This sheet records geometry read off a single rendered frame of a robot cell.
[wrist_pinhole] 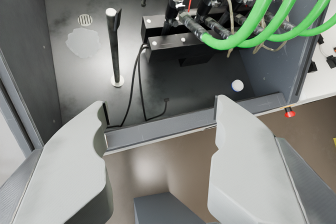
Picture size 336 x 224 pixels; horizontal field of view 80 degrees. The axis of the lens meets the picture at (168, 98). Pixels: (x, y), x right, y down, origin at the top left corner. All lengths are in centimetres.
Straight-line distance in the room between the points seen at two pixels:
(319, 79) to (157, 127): 50
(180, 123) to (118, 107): 21
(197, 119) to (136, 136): 16
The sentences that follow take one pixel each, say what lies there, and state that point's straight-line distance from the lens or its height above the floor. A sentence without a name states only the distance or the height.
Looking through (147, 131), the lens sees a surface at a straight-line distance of 49.
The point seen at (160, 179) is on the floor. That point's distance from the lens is 147.
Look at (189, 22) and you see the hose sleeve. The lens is 39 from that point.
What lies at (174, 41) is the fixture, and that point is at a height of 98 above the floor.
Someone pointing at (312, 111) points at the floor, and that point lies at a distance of 216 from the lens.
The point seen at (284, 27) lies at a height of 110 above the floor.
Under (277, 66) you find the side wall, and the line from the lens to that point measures 68.
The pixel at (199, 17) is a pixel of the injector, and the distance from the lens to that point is 53.
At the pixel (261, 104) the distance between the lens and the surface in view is 62.
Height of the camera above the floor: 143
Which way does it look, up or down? 71 degrees down
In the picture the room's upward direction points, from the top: 39 degrees clockwise
